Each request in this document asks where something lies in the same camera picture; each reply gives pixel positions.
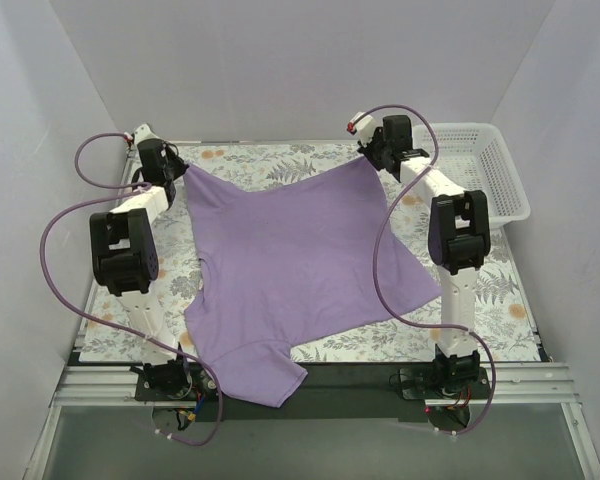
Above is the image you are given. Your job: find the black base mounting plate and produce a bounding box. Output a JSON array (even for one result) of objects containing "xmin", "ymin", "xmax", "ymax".
[{"xmin": 130, "ymin": 363, "xmax": 491, "ymax": 428}]

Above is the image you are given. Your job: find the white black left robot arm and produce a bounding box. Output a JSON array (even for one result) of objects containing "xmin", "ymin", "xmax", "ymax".
[{"xmin": 89, "ymin": 132, "xmax": 193, "ymax": 400}]

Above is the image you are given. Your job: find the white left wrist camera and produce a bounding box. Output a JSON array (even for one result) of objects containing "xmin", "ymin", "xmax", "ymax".
[{"xmin": 123, "ymin": 123, "xmax": 159, "ymax": 149}]

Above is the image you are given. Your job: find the aluminium frame rail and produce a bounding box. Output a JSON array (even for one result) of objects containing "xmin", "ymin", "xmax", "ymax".
[{"xmin": 26, "ymin": 362, "xmax": 600, "ymax": 479}]

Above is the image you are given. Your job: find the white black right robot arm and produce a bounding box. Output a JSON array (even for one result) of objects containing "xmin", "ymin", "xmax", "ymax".
[{"xmin": 347, "ymin": 112, "xmax": 491, "ymax": 398}]

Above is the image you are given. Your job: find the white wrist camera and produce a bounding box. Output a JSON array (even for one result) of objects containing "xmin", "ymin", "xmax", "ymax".
[
  {"xmin": 347, "ymin": 112, "xmax": 378, "ymax": 146},
  {"xmin": 123, "ymin": 123, "xmax": 159, "ymax": 149}
]

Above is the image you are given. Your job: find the purple t shirt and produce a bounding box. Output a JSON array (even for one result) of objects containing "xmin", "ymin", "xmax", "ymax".
[{"xmin": 184, "ymin": 159, "xmax": 440, "ymax": 408}]

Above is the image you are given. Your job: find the floral tablecloth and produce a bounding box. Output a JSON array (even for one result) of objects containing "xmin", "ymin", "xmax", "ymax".
[{"xmin": 75, "ymin": 143, "xmax": 539, "ymax": 363}]

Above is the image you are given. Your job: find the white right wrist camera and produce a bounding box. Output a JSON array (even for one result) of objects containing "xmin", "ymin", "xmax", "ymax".
[{"xmin": 347, "ymin": 112, "xmax": 378, "ymax": 146}]

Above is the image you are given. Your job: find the white plastic laundry basket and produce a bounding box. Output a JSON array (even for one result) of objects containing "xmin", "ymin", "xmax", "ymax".
[{"xmin": 413, "ymin": 122, "xmax": 531, "ymax": 229}]

